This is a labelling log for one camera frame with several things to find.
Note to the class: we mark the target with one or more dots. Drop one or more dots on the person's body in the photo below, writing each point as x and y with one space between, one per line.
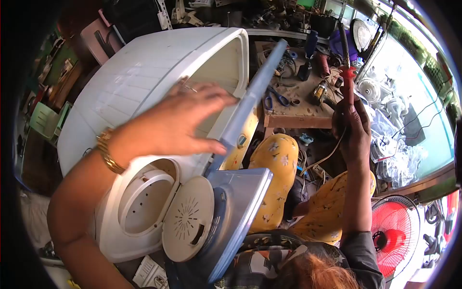
281 260

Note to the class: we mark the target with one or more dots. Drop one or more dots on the small electric motor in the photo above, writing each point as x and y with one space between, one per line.
319 93

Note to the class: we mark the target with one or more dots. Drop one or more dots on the white twin tub washing machine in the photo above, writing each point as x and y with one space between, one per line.
144 68

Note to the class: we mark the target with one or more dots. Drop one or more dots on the pile of bagged white fan parts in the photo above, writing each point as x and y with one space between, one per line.
393 144

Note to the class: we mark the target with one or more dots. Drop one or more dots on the person's legs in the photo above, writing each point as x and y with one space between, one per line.
278 162

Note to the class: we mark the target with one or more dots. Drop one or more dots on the cluttered shelf of spare parts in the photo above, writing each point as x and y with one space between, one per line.
260 16

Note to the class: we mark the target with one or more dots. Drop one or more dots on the green plastic basket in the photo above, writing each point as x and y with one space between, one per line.
45 121

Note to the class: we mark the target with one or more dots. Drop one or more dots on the person's left thumb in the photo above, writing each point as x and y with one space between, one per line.
207 146

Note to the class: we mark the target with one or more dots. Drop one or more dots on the white power strip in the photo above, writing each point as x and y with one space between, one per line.
321 172

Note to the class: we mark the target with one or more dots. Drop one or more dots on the person's left hand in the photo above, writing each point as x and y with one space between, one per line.
162 126

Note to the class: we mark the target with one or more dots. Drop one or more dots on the person's left fingers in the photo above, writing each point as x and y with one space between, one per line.
209 97

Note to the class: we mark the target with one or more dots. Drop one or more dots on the wooden workbench with tools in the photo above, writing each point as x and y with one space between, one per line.
299 115

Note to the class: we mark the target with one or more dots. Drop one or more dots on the red standing fan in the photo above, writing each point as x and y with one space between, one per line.
395 231

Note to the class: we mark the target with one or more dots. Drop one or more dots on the pink plastic container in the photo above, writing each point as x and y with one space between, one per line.
94 39

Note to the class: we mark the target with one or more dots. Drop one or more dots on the white fan grille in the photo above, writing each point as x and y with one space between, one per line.
361 34

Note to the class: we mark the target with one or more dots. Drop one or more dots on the person's right hand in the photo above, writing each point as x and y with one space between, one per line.
355 137

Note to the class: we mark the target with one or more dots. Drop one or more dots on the person's right fingers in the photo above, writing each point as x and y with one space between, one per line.
357 119

